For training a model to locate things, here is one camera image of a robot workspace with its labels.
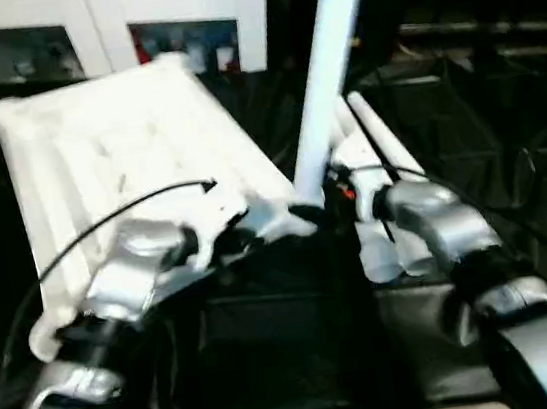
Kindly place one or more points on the white glass door cabinet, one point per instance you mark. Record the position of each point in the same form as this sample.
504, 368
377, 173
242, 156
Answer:
102, 15

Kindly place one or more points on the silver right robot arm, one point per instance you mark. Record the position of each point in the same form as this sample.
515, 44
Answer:
448, 227

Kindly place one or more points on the dark metal rod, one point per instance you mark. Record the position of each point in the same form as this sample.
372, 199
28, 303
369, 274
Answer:
482, 27

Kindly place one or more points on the white plastic table top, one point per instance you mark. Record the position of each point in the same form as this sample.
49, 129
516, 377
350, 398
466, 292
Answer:
118, 134

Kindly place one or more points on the small white blue box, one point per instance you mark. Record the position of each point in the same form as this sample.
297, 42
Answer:
197, 55

